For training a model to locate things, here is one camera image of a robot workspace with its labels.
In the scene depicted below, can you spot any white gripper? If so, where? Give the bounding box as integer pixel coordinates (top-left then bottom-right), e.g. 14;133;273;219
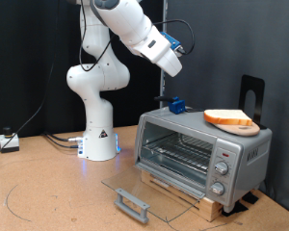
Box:
140;39;183;78

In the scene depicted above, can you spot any spatula with blue grip block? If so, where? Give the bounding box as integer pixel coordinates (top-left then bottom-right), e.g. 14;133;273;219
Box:
153;95;206;116

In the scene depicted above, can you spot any slice of white bread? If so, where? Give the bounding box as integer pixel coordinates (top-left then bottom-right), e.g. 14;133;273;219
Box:
203;109;253;127

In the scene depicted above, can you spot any silver toaster oven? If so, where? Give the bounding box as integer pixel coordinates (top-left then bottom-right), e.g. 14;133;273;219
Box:
133;106;274;214

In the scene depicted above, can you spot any silver oven knob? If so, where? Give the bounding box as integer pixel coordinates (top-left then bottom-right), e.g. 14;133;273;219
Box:
209;181;226;196
214;160;230;176

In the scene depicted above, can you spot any vertical metal pole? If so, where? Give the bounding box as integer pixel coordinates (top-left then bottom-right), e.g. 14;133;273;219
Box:
159;0;169;109

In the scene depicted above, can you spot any grey backdrop curtain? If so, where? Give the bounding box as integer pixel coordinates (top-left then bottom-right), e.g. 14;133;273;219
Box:
166;0;289;218

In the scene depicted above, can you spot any black metal bookend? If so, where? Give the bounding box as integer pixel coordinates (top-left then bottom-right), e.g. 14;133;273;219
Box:
238;74;268;130

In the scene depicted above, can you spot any round wooden cutting board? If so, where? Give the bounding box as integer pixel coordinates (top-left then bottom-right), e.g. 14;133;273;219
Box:
211;120;261;138

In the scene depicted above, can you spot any black backdrop curtain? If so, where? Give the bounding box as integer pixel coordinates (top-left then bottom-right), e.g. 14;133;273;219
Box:
0;0;165;139

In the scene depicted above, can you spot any wooden block base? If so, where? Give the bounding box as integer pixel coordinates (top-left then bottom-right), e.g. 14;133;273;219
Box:
140;169;224;223

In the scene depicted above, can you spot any black foam pad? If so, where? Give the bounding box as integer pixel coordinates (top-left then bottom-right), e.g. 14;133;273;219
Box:
221;200;249;218
242;191;260;205

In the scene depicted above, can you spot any emergency stop button box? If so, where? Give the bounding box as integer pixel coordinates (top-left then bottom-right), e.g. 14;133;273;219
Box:
0;126;20;153

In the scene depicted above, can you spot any wrist camera on blue mount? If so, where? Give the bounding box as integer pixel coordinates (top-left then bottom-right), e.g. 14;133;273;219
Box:
159;31;186;55

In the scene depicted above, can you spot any black camera cable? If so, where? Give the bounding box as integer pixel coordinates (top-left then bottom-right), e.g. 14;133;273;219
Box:
0;0;196;167

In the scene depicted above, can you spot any wire oven rack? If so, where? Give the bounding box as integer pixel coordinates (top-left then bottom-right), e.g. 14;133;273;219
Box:
142;132;215;174

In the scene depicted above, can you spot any black cable with silver connector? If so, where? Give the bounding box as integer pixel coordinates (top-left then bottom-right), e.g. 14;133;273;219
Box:
42;132;85;142

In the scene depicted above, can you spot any black base cable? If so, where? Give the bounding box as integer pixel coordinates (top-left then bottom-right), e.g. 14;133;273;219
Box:
45;134;80;149

